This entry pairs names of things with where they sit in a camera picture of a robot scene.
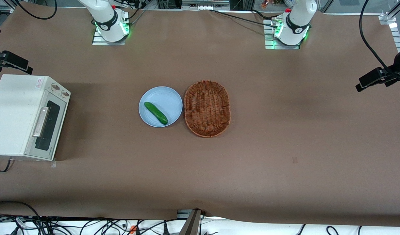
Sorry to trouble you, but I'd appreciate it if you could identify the white toaster oven body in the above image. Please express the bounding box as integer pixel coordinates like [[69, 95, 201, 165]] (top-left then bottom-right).
[[0, 74, 71, 161]]

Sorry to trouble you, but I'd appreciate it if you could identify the brown oval wicker basket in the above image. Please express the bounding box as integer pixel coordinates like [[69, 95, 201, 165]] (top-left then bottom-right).
[[184, 80, 231, 138]]

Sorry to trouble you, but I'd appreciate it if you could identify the light blue round plate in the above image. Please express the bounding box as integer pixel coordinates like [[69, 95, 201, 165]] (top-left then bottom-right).
[[139, 86, 183, 128]]

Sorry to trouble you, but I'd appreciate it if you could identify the green cucumber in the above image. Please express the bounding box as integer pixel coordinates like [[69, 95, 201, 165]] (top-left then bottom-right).
[[144, 102, 168, 125]]

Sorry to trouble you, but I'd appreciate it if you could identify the brown table cover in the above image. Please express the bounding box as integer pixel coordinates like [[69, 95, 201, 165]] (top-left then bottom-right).
[[0, 7, 400, 227]]

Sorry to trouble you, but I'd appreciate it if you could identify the grey device at table edge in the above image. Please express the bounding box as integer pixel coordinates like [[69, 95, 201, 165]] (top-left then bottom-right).
[[182, 0, 230, 10]]

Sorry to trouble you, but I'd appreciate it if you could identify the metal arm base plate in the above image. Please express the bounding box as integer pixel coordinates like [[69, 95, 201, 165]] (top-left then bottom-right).
[[92, 23, 130, 46], [264, 19, 302, 50]]

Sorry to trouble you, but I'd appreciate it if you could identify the black cable to arm base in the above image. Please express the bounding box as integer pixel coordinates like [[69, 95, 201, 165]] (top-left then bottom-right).
[[209, 9, 280, 29]]

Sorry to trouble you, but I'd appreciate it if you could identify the dark metal stand post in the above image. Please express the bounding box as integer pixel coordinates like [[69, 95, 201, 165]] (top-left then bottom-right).
[[177, 209, 204, 235]]

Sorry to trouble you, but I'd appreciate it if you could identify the black floor cable bundle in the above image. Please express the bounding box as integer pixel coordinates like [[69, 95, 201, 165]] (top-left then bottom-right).
[[0, 201, 174, 235]]

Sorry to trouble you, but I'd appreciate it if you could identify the black camera cable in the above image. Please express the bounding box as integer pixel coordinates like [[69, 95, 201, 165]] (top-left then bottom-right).
[[359, 0, 400, 79]]

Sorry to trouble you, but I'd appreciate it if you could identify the black camera on mount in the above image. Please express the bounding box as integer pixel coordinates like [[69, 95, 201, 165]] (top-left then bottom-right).
[[0, 50, 33, 75], [355, 47, 400, 93]]

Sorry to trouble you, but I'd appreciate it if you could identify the black looping cable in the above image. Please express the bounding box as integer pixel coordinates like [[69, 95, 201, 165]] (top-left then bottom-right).
[[14, 0, 58, 20]]

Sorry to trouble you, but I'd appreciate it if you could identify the black oven power cable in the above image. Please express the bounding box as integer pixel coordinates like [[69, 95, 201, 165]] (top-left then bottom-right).
[[0, 157, 13, 173]]

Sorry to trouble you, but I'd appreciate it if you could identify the aluminium frame profile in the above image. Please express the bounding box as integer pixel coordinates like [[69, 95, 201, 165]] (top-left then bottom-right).
[[379, 0, 400, 53]]

